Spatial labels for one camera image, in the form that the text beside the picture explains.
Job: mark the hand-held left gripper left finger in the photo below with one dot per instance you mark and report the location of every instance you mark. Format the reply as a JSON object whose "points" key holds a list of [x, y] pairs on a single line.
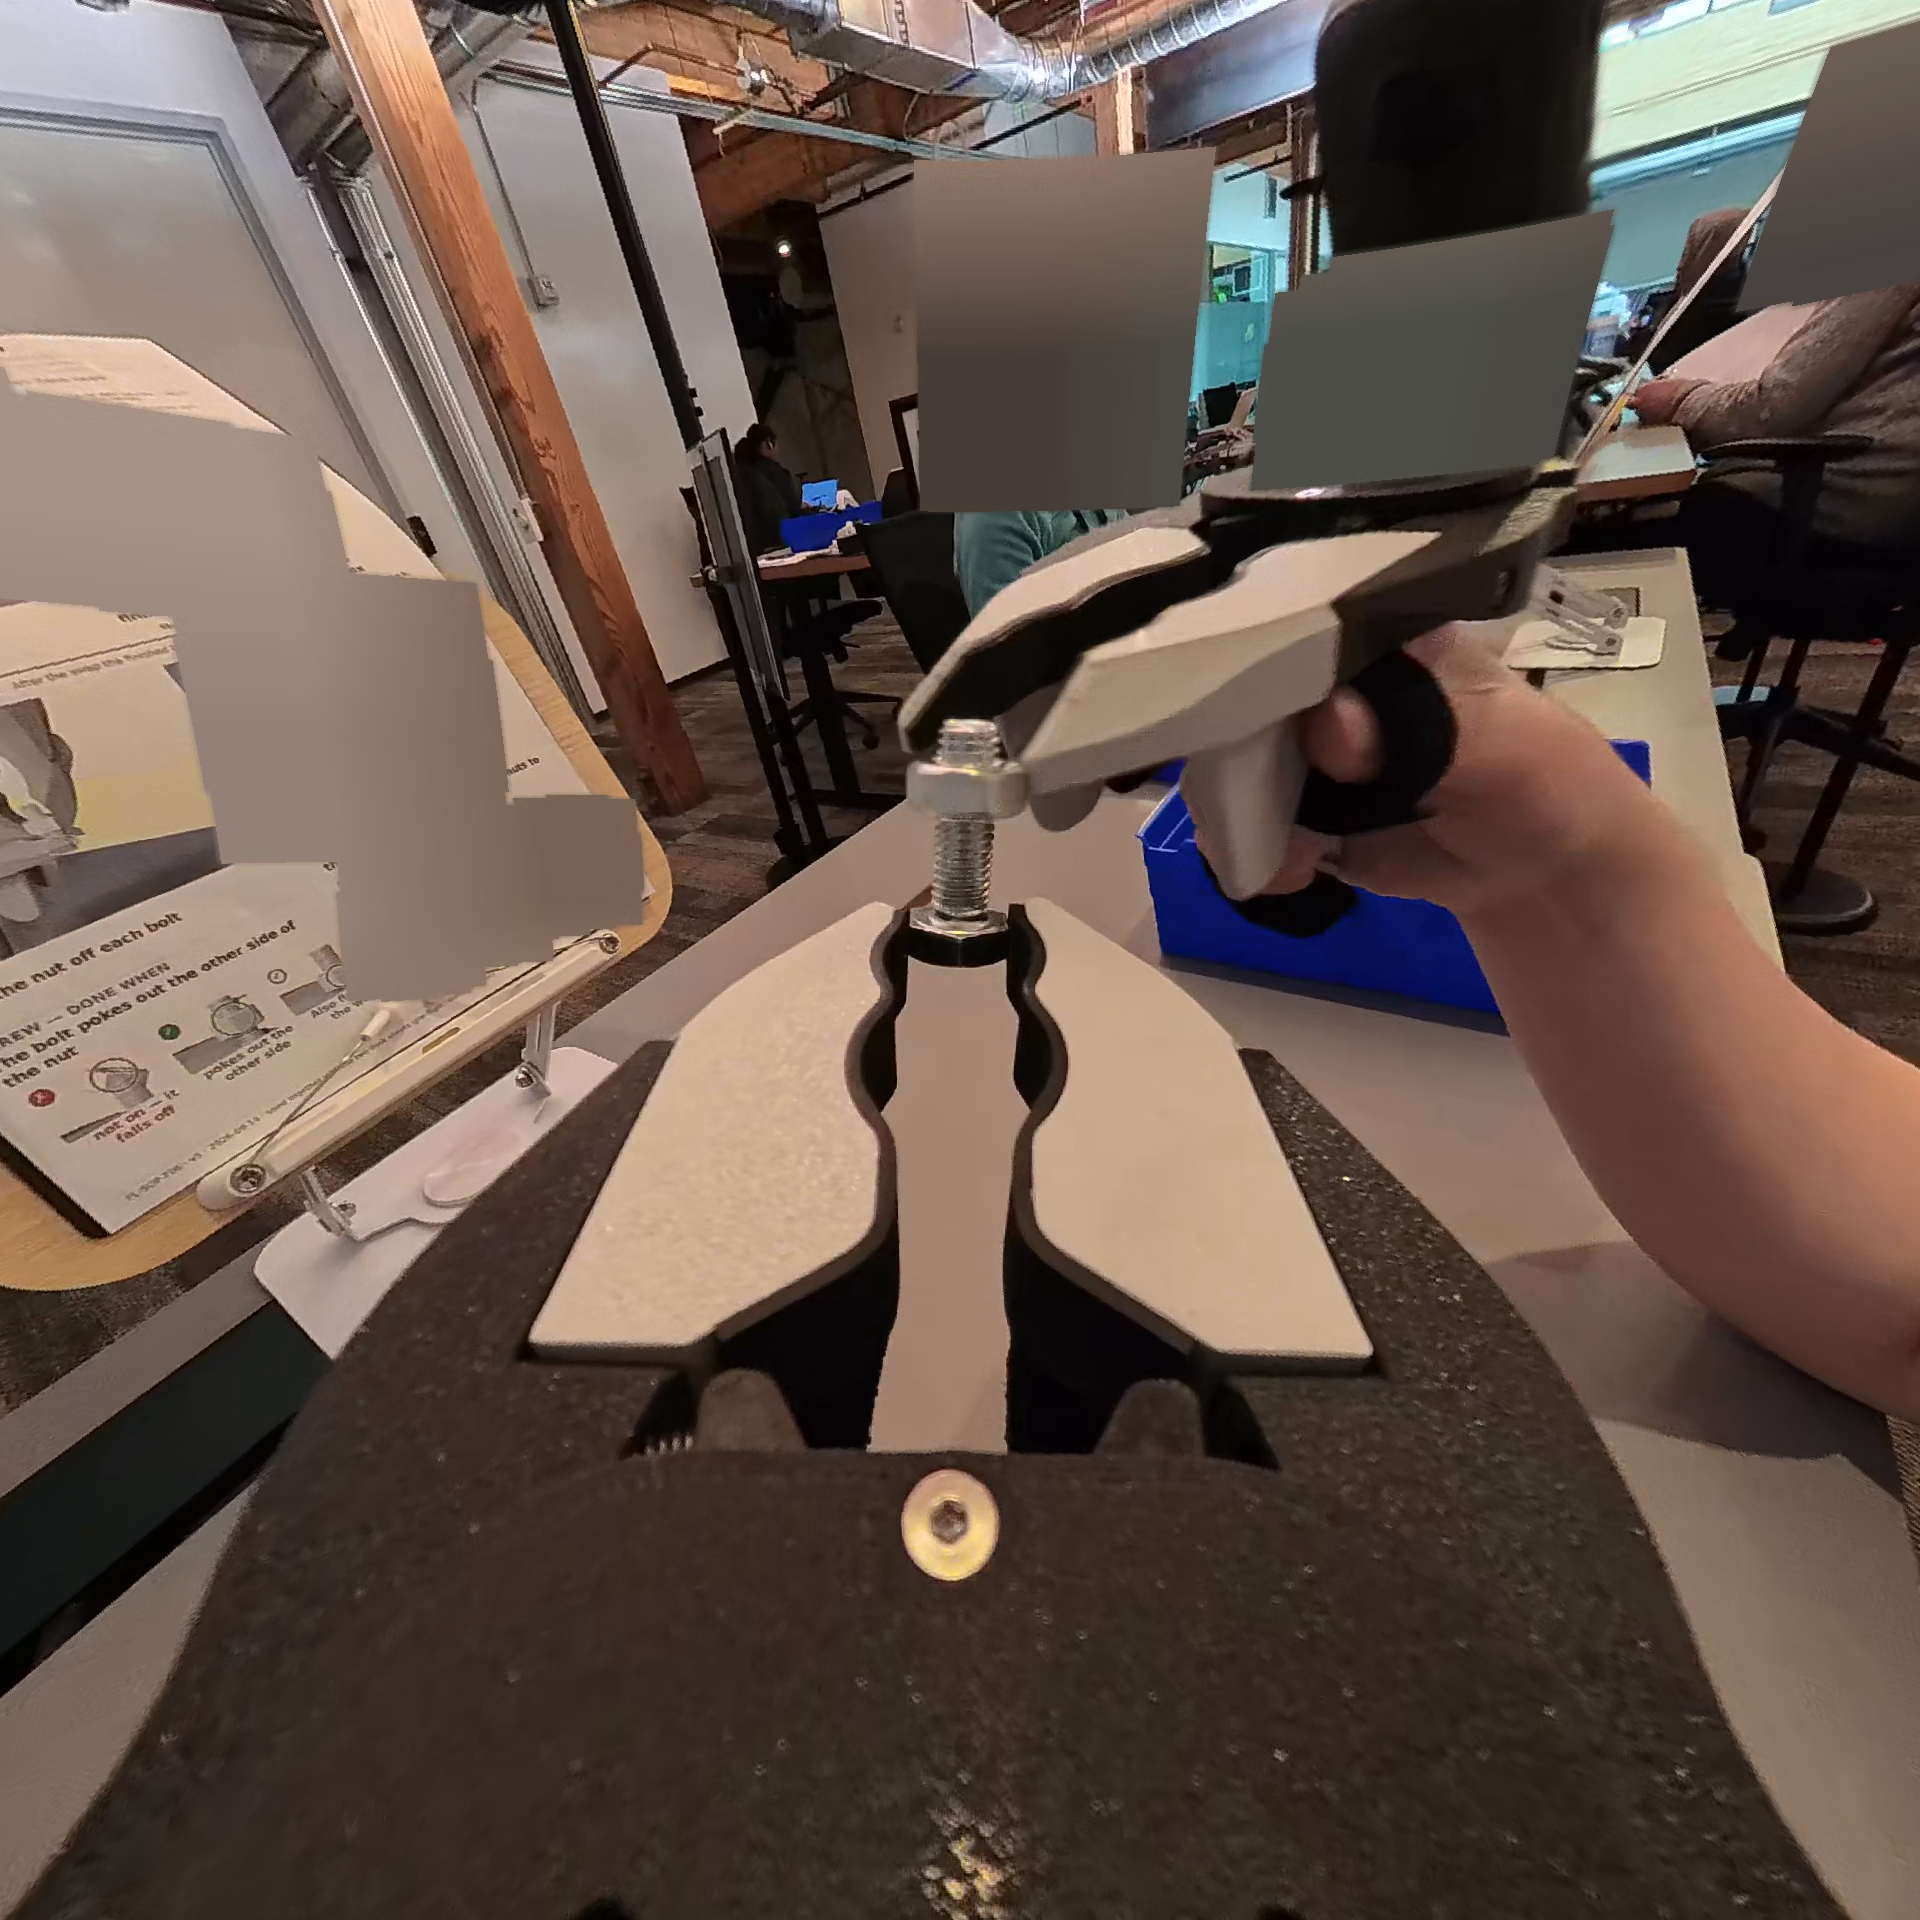
{"points": [[721, 1202]]}

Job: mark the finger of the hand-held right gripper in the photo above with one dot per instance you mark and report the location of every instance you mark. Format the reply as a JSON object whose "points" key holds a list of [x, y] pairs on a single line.
{"points": [[1200, 646], [1052, 596]]}

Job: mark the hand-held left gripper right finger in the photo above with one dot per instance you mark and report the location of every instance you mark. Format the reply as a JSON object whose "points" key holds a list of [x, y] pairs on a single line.
{"points": [[1200, 1202]]}

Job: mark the silver hex nut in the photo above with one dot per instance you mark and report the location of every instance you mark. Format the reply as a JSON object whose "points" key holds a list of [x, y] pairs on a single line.
{"points": [[968, 787]]}

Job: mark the silver hex bolt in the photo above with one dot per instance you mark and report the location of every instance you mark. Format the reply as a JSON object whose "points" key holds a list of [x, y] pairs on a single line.
{"points": [[961, 871]]}

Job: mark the blue plastic bin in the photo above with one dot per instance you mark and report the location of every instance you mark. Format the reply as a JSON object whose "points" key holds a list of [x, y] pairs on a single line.
{"points": [[832, 530], [1380, 948]]}

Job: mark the person's right forearm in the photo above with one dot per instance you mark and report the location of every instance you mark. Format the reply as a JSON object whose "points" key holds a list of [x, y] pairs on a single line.
{"points": [[1710, 1111]]}

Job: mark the person's right hand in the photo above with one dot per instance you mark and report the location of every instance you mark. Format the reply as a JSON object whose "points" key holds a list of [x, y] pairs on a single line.
{"points": [[1516, 796]]}

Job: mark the black office chair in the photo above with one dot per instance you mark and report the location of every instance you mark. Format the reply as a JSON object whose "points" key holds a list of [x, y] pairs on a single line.
{"points": [[915, 586], [1831, 572]]}

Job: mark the instruction poster board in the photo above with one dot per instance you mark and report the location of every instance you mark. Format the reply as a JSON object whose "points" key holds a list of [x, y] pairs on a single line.
{"points": [[182, 1083], [1681, 316]]}

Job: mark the black phone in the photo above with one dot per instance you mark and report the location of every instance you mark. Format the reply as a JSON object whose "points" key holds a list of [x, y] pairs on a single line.
{"points": [[122, 1471]]}

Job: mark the metal frame stand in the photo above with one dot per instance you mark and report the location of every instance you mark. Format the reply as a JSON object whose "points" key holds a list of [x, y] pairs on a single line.
{"points": [[737, 572]]}

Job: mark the silver ceiling duct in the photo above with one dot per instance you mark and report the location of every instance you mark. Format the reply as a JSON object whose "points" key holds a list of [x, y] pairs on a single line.
{"points": [[990, 47]]}

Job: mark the wooden support post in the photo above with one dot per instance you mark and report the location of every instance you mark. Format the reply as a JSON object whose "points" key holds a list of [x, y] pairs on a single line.
{"points": [[511, 392]]}

